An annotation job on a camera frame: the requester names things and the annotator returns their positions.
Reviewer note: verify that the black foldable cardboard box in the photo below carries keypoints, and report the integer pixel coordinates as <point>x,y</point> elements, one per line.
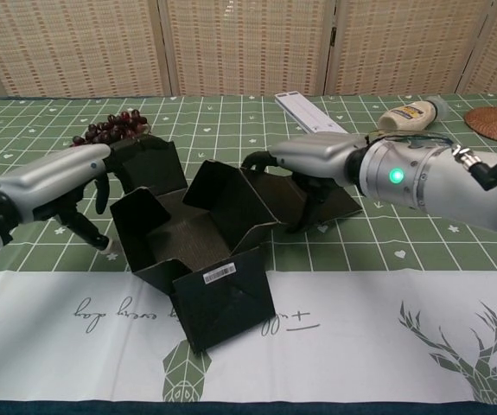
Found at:
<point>213,242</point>

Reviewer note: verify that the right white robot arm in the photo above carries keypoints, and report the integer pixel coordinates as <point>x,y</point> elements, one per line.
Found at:
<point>438,190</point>

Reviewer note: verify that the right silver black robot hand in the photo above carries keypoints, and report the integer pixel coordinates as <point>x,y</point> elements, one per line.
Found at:
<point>317,157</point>

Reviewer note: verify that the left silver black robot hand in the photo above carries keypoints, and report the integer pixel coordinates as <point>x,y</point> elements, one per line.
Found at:
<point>49,186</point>

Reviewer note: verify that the cream mayonnaise squeeze bottle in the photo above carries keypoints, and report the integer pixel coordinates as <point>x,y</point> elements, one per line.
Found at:
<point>408,116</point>

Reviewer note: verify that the green white deer tablecloth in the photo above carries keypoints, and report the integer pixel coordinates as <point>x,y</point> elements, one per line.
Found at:
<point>360,324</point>

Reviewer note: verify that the bamboo folding screen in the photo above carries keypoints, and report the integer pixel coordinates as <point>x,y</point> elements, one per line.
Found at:
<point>248,43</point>

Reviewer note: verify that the dark red grape bunch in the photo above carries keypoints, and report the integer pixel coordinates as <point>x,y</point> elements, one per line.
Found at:
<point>110,127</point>

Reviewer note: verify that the white folding laptop stand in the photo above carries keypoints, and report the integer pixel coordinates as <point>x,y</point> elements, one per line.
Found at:
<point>304,110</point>

